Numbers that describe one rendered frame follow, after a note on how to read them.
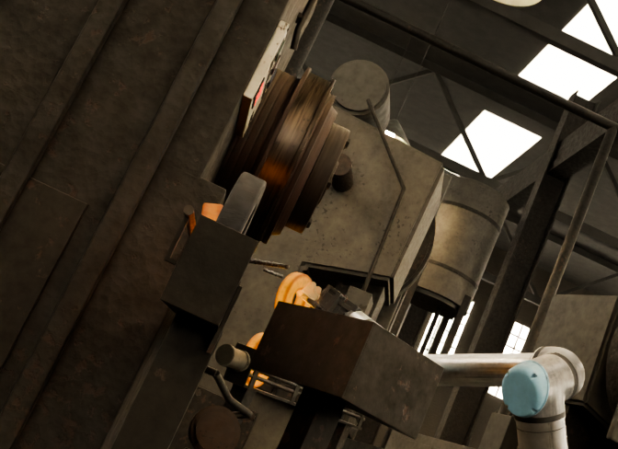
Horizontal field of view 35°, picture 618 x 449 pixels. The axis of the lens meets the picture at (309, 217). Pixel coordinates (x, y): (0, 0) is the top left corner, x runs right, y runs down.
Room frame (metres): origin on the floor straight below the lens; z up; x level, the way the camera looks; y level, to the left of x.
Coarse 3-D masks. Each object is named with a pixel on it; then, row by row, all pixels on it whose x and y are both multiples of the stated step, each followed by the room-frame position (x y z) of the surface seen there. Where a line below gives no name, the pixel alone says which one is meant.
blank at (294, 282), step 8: (296, 272) 2.75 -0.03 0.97; (288, 280) 2.72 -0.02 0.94; (296, 280) 2.72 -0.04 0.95; (304, 280) 2.75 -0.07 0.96; (280, 288) 2.72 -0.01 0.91; (288, 288) 2.70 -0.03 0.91; (296, 288) 2.73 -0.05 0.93; (280, 296) 2.71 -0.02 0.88; (288, 296) 2.71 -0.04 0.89; (296, 296) 2.81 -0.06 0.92; (296, 304) 2.81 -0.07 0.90; (304, 304) 2.80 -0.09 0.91
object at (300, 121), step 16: (320, 80) 2.16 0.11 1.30; (304, 96) 2.09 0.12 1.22; (320, 96) 2.10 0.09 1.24; (304, 112) 2.07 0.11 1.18; (320, 112) 2.07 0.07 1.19; (288, 128) 2.06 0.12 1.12; (304, 128) 2.07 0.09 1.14; (288, 144) 2.07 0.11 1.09; (304, 144) 2.06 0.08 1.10; (272, 160) 2.08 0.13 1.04; (288, 160) 2.07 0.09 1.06; (272, 176) 2.09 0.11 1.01; (288, 176) 2.07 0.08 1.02; (272, 192) 2.11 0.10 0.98; (272, 208) 2.12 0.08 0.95; (256, 224) 2.18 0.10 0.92
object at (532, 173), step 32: (576, 96) 10.75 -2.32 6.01; (576, 128) 10.88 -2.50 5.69; (544, 160) 10.96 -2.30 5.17; (576, 160) 10.17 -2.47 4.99; (512, 192) 12.13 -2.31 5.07; (544, 192) 10.88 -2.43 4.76; (544, 224) 10.88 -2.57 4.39; (512, 256) 10.75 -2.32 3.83; (512, 288) 10.88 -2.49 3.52; (416, 320) 15.88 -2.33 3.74; (480, 320) 10.99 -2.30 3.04; (512, 320) 10.82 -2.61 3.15; (480, 352) 10.88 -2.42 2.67; (448, 416) 10.75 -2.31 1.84
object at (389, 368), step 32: (288, 320) 1.78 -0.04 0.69; (320, 320) 1.71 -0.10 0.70; (352, 320) 1.65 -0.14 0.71; (256, 352) 1.81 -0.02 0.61; (288, 352) 1.75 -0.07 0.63; (320, 352) 1.68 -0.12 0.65; (352, 352) 1.62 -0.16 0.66; (384, 352) 1.64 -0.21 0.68; (416, 352) 1.68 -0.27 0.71; (320, 384) 1.66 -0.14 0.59; (352, 384) 1.61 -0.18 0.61; (384, 384) 1.66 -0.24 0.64; (416, 384) 1.70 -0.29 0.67; (320, 416) 1.76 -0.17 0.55; (384, 416) 1.67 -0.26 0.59; (416, 416) 1.72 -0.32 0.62; (288, 448) 1.77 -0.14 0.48; (320, 448) 1.78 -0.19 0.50
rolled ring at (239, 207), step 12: (240, 180) 1.14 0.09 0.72; (252, 180) 1.15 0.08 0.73; (264, 180) 1.17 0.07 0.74; (240, 192) 1.12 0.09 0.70; (252, 192) 1.13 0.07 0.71; (228, 204) 1.11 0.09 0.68; (240, 204) 1.12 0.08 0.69; (252, 204) 1.12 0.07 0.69; (228, 216) 1.11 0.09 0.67; (240, 216) 1.11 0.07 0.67; (252, 216) 1.24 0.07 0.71; (240, 228) 1.11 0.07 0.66
